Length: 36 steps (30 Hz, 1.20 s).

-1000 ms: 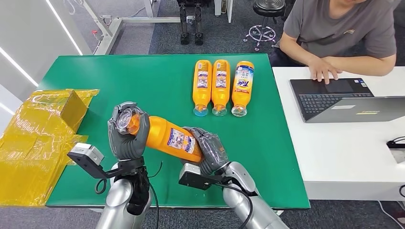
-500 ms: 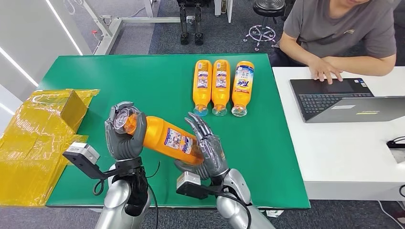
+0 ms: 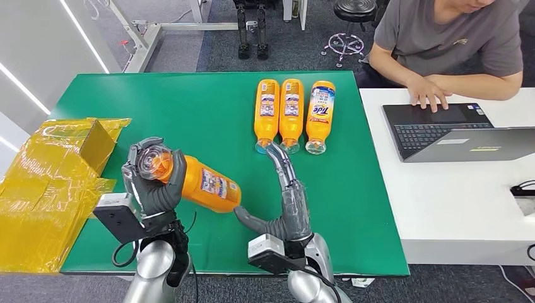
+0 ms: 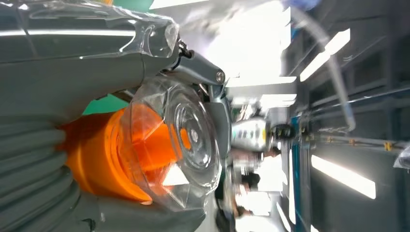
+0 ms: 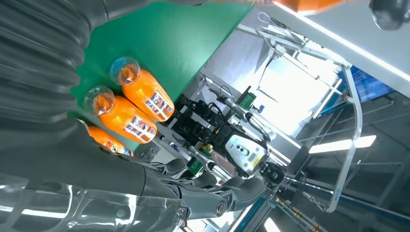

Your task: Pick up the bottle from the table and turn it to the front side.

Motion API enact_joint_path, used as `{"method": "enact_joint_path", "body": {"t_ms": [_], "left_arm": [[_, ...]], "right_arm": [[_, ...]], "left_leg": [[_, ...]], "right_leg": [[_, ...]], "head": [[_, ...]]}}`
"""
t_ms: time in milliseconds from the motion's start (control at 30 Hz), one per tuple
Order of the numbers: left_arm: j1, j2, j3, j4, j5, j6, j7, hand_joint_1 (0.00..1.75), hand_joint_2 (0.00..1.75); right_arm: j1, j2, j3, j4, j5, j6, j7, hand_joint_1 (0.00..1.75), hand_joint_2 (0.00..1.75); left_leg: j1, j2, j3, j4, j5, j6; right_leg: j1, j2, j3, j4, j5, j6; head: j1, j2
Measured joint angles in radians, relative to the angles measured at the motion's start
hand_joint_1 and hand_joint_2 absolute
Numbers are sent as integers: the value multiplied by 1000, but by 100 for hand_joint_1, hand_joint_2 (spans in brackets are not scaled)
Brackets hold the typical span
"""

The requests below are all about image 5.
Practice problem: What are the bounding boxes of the orange bottle with Tide label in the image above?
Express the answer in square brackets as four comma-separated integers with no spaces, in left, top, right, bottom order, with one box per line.
[87,126,134,157]

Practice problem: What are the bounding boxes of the white metal gantry frame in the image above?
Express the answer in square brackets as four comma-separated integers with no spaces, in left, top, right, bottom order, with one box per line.
[237,13,364,214]

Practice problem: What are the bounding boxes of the orange detergent bottle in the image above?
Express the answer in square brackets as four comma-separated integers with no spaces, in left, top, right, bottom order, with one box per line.
[109,57,176,123]
[84,86,158,144]

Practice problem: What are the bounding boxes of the black humanoid robot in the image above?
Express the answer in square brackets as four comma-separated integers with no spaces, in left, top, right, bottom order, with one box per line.
[170,85,286,187]

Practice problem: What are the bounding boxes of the green table mat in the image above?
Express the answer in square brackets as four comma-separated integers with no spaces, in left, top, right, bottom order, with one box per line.
[69,1,255,151]

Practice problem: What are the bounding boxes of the ceiling light panel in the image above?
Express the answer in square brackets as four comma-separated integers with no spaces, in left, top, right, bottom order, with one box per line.
[309,135,377,154]

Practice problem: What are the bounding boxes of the white wall light strip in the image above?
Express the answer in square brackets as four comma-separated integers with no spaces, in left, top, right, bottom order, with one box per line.
[272,1,410,81]

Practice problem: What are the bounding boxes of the blue display screen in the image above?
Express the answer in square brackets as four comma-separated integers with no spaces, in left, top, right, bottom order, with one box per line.
[320,65,395,116]

